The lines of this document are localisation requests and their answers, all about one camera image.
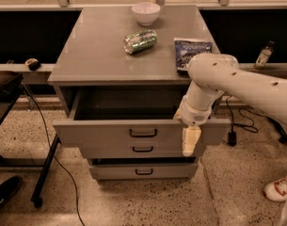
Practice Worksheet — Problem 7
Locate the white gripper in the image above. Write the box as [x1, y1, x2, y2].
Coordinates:
[173, 98, 211, 156]

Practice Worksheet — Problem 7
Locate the grey top drawer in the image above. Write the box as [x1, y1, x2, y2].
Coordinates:
[52, 88, 231, 149]

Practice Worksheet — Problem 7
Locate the grey drawer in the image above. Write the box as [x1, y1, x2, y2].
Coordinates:
[52, 88, 231, 149]
[89, 163, 198, 181]
[80, 143, 208, 159]

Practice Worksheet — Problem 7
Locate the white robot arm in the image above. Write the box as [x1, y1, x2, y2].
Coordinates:
[176, 53, 287, 156]

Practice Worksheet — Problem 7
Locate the grey drawer cabinet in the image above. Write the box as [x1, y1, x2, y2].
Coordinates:
[48, 6, 230, 168]

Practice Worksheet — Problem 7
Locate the grey bottom drawer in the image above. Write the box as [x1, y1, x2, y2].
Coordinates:
[89, 163, 198, 181]

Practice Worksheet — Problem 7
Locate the grey middle drawer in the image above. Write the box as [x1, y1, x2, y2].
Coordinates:
[80, 143, 208, 159]

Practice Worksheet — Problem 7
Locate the blue chip bag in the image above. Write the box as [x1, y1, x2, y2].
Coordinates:
[174, 38, 213, 74]

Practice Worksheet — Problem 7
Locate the green soda can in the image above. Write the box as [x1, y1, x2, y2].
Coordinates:
[123, 29, 158, 55]

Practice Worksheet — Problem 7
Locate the small glass bottle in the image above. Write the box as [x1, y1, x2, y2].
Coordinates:
[254, 40, 275, 70]

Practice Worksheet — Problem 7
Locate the white red sneaker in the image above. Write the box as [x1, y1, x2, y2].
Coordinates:
[263, 175, 287, 202]

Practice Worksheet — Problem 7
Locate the white bowl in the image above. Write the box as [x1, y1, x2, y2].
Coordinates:
[132, 2, 161, 25]

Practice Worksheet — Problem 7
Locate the black yellow tape measure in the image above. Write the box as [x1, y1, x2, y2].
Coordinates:
[24, 58, 41, 71]

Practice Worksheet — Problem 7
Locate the black stand with tray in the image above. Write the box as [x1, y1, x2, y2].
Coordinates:
[0, 71, 60, 208]

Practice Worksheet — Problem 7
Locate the black shoe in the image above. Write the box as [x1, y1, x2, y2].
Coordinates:
[0, 176, 23, 208]

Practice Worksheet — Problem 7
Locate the black power adapter cable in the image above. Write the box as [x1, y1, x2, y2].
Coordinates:
[222, 96, 260, 147]

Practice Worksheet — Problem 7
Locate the black floor cable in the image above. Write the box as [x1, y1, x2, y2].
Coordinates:
[23, 85, 87, 226]

